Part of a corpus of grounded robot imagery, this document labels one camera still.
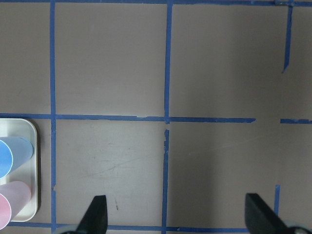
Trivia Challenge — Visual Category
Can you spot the pink plastic cup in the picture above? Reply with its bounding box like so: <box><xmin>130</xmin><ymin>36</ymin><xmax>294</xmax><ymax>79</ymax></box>
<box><xmin>0</xmin><ymin>181</ymin><xmax>31</xmax><ymax>230</ymax></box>

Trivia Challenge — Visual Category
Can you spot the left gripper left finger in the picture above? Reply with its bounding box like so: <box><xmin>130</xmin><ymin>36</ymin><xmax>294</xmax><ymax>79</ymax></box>
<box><xmin>58</xmin><ymin>195</ymin><xmax>108</xmax><ymax>234</ymax></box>

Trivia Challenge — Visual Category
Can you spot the blue plastic cup far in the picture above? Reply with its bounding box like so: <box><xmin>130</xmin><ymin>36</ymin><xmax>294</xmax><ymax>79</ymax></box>
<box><xmin>0</xmin><ymin>136</ymin><xmax>34</xmax><ymax>178</ymax></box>

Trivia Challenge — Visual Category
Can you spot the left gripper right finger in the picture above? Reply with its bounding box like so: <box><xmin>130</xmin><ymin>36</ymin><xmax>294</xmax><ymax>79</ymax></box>
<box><xmin>245</xmin><ymin>193</ymin><xmax>311</xmax><ymax>234</ymax></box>

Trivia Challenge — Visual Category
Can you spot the cream plastic tray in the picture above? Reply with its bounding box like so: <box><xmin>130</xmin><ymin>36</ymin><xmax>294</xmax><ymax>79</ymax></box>
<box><xmin>0</xmin><ymin>118</ymin><xmax>40</xmax><ymax>222</ymax></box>

